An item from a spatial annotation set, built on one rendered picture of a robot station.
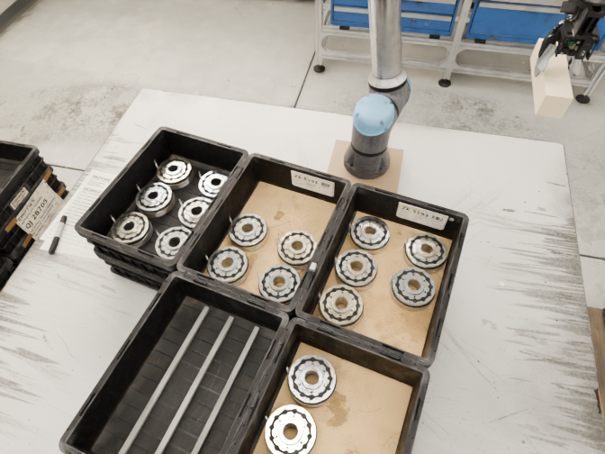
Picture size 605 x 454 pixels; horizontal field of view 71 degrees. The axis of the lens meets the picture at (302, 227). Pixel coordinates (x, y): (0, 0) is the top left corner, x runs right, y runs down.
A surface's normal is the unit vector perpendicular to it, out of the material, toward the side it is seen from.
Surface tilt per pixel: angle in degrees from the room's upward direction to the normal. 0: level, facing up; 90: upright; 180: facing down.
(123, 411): 0
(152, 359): 0
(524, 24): 90
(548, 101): 90
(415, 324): 0
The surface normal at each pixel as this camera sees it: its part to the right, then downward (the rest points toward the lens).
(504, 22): -0.23, 0.81
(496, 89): -0.04, -0.57
